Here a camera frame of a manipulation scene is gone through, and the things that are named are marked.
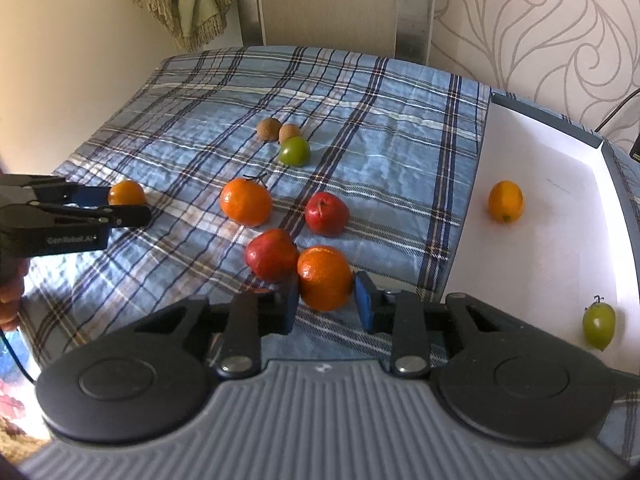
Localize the small orange tangerine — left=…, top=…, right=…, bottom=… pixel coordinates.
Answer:
left=107, top=180, right=146, bottom=206

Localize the brown kiwi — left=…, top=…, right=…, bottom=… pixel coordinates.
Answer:
left=256, top=117, right=282, bottom=142
left=278, top=124, right=302, bottom=144

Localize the red apple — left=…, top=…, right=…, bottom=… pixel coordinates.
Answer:
left=304, top=192, right=349, bottom=237
left=244, top=229, right=299, bottom=283

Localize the green fruit in tray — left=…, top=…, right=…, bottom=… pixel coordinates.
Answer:
left=582, top=295, right=616, bottom=351

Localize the white tray with grey rim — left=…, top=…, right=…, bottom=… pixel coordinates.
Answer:
left=445, top=93, right=639, bottom=373

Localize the brown kiwi right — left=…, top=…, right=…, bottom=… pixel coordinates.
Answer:
left=278, top=124, right=302, bottom=144

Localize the green round fruit on cloth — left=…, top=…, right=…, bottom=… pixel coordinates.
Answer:
left=278, top=136, right=311, bottom=167

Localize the large orange with stem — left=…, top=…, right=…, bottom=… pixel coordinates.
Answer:
left=220, top=172, right=272, bottom=228

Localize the brown kiwi left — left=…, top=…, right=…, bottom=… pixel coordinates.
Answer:
left=256, top=117, right=282, bottom=142

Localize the person's left hand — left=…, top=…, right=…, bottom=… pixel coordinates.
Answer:
left=0, top=259, right=30, bottom=332

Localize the black cable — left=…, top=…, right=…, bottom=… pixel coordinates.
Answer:
left=593, top=86, right=640, bottom=134

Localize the beige radiator panel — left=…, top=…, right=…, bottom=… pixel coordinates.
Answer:
left=238, top=0, right=435, bottom=65

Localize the orange fruit in tray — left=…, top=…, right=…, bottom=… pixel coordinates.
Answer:
left=487, top=180, right=525, bottom=223

